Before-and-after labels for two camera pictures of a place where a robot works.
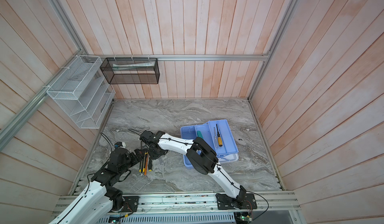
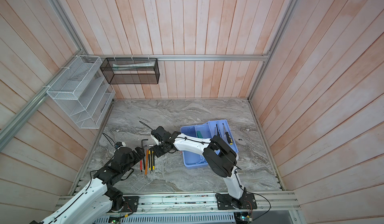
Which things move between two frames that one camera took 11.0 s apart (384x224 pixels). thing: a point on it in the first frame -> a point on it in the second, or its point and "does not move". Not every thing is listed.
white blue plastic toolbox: [227, 153] does not move
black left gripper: [134, 160] does not move
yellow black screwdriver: [220, 140] does not move
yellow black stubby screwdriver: [150, 164] -> [229, 140]
